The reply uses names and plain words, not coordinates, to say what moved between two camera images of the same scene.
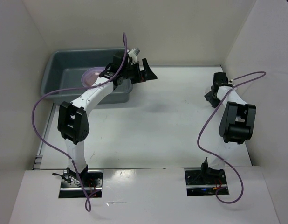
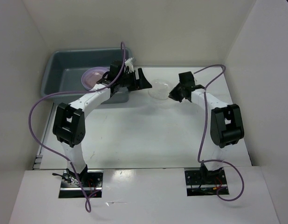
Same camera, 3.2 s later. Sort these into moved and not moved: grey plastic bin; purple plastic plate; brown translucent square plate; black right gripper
Moved: black right gripper
Not moved: purple plastic plate; grey plastic bin; brown translucent square plate
